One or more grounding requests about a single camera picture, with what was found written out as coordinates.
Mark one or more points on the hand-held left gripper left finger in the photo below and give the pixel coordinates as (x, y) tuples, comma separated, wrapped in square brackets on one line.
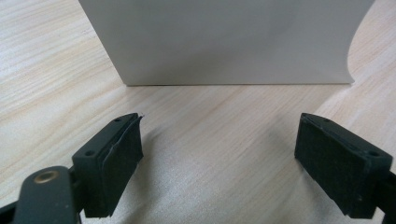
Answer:
[(109, 168)]

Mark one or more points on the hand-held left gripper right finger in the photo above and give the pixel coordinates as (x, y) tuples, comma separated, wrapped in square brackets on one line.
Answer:
[(339, 168)]

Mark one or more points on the grey expandable divider rack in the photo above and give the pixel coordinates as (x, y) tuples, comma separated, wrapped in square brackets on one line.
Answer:
[(224, 40)]

